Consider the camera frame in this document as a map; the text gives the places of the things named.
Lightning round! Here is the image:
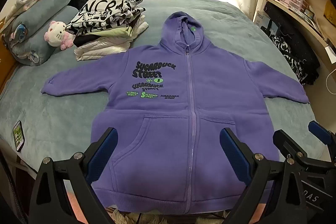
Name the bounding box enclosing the purple zip hoodie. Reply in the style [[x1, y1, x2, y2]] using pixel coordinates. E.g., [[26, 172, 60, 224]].
[[41, 11, 310, 215]]

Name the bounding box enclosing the black folded garment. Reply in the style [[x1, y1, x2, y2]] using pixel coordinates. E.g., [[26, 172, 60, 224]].
[[73, 35, 92, 47]]

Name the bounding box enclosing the black speckled cloth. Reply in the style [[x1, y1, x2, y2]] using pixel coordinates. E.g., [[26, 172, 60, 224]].
[[263, 2, 321, 85]]

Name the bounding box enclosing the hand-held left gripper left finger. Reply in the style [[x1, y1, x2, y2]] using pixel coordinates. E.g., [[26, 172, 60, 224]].
[[28, 127, 118, 224]]

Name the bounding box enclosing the white cable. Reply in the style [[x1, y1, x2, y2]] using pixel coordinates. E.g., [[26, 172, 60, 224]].
[[324, 72, 336, 94]]

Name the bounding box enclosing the black and white patterned cloth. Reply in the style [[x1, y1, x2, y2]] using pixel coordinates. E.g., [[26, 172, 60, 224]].
[[270, 35, 307, 85]]

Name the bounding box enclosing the blue bed blanket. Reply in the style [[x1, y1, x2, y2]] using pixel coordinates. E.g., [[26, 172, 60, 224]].
[[0, 0, 323, 188]]

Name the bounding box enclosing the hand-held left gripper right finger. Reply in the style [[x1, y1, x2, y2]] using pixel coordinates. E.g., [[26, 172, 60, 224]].
[[219, 127, 309, 224]]

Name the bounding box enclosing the white box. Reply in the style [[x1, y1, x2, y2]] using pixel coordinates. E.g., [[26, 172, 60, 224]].
[[256, 12, 279, 37]]

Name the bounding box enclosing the smartphone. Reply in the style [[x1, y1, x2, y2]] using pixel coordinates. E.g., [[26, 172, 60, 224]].
[[13, 120, 25, 152]]

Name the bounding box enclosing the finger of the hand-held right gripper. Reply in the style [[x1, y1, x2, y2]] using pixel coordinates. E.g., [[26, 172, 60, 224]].
[[309, 121, 336, 153], [273, 130, 309, 165]]

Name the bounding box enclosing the white and pink plush toy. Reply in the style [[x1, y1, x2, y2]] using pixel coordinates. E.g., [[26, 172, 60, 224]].
[[44, 21, 74, 51]]

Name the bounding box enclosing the stack of folded clothes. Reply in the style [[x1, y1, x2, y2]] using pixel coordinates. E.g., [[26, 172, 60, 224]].
[[65, 0, 146, 37], [74, 15, 149, 62]]

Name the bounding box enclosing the light green folded garment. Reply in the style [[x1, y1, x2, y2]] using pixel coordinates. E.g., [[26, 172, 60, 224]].
[[87, 27, 134, 38]]

